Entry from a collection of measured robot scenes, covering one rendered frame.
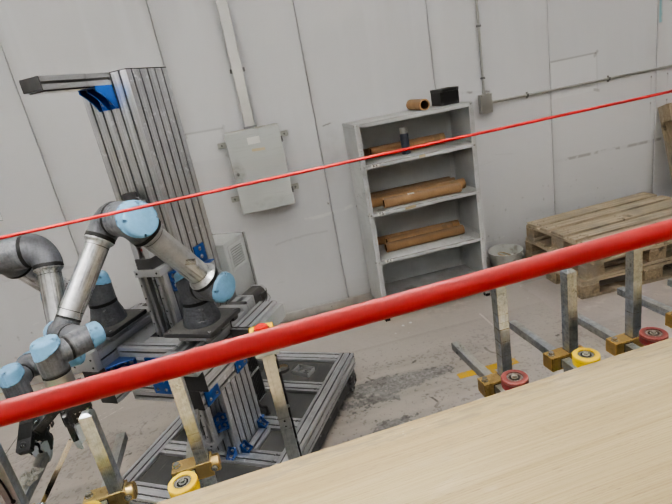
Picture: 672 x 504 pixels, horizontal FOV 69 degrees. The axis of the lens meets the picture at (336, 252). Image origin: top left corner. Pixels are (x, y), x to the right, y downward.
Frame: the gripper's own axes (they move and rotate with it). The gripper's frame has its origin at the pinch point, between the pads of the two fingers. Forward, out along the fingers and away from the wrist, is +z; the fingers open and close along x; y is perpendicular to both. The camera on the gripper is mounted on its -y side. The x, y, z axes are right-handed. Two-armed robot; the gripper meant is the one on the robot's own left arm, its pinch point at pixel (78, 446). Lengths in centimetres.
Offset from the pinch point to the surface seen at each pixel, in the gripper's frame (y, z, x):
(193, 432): 28.7, -1.2, -23.4
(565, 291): 145, -11, -64
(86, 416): 5.5, -15.6, -14.7
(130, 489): 8.6, 11.0, -16.0
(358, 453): 62, 6, -57
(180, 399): 28.2, -12.7, -23.2
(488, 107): 341, -48, 127
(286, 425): 53, 6, -32
